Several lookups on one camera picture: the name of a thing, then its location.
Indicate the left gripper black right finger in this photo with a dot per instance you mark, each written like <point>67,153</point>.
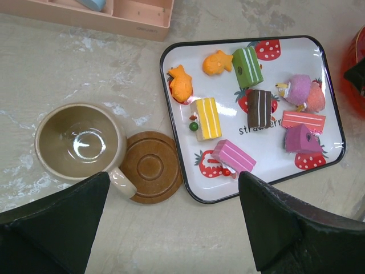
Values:
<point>288,235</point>

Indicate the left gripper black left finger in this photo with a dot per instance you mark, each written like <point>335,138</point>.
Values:
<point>54,234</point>

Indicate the beige ceramic mug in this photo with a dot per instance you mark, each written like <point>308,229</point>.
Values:
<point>78,140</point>

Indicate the purple toy cake wedge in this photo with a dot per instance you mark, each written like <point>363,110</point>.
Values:
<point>300,140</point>

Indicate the pink toy cake slice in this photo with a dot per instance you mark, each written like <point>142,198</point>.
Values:
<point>232,157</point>

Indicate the coral toy cake slice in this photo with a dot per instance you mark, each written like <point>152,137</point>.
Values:
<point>315,123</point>

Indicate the brown coaster by mug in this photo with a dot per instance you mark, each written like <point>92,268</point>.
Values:
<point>151,163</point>

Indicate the white strawberry tray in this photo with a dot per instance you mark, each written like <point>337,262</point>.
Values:
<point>206,180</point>

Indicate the brown toy cake slice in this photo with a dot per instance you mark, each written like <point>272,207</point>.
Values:
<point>259,109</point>

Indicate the coral fuzzy sweet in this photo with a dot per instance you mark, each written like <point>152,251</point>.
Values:
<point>315,101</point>

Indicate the purple fuzzy sweet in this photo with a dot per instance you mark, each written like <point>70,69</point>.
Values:
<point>296,89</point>

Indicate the yellow toy cake slice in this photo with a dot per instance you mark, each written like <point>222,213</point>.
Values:
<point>205,120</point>

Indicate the green toy cake slice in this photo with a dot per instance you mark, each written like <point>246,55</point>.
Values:
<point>247,68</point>

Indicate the red three-tier stand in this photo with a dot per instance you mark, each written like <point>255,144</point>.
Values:
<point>352,71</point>

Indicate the orange fish cake left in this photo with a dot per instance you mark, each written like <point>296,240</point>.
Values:
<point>181,84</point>

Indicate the orange fish cake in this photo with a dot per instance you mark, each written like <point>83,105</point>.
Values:
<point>216,63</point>
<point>181,84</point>

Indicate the orange fish cake upper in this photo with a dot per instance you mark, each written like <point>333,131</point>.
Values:
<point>216,63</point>

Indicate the pink desk organizer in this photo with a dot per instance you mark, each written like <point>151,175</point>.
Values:
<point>140,19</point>

